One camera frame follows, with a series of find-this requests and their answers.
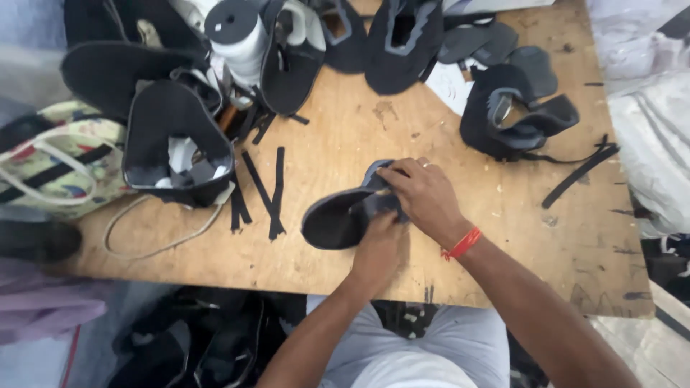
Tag heap of black shoe parts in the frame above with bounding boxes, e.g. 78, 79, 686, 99
108, 286, 308, 388

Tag black shoe upper grey collar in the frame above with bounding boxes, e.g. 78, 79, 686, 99
365, 0, 444, 96

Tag white plastic sack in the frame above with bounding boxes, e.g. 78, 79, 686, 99
585, 0, 690, 238

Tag pile of black shoe uppers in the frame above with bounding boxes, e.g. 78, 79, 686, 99
60, 0, 227, 122

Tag grey fabric pieces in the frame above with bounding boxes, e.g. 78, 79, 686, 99
437, 22, 559, 98

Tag black shoe upper with scraps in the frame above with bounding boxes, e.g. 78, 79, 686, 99
122, 80, 236, 208

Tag person's white trousers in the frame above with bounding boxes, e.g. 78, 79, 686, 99
306, 295, 511, 388

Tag person's right hand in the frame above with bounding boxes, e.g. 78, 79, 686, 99
376, 157, 473, 250

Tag red thread wristband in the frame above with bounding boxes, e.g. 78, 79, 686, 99
441, 226, 482, 262

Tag black shoe upper grey trim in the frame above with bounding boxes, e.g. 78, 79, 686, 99
459, 64, 581, 162

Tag long black fabric strip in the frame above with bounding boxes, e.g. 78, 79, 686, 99
541, 135, 621, 210

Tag white paper sheet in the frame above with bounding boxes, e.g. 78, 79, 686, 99
426, 60, 475, 116

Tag floral cloth bag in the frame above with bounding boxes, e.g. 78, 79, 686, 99
0, 100, 135, 219

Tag white cord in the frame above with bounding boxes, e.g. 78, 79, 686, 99
102, 194, 224, 261

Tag white tape roll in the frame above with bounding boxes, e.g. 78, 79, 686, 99
204, 0, 270, 87

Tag person's left hand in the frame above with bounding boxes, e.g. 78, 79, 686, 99
351, 211, 409, 285

